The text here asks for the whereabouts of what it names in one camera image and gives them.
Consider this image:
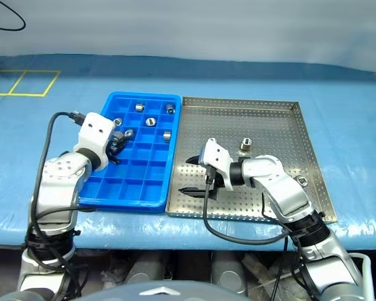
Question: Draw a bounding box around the white cable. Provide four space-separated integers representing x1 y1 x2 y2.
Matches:
350 252 373 283

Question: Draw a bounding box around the grey robot torso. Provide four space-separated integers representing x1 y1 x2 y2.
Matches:
90 279 255 301

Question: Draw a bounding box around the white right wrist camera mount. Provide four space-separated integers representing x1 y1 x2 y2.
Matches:
197 137 234 192

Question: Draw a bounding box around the grey rounded cylinder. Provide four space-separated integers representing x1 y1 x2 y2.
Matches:
210 250 249 294
128 250 172 283

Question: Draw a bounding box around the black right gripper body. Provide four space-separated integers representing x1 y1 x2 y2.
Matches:
206 171 225 202

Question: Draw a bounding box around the blue plastic table cover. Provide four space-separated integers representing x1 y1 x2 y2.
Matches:
0 53 376 251

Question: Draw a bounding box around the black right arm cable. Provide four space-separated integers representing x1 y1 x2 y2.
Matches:
202 164 305 301

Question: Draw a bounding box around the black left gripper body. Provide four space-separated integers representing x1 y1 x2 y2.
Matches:
105 130 119 161

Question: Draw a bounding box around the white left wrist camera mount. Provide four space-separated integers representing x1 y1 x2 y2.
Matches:
73 112 117 172

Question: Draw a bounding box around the thin black wall cable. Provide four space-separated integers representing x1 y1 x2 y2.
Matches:
0 0 27 32

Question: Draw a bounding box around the blue compartment tray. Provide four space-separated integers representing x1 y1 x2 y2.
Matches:
78 91 182 214

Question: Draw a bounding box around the perforated steel tray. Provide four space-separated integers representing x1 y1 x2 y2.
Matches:
165 96 338 224

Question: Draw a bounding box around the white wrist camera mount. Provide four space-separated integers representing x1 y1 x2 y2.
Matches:
73 112 117 172
197 137 234 192

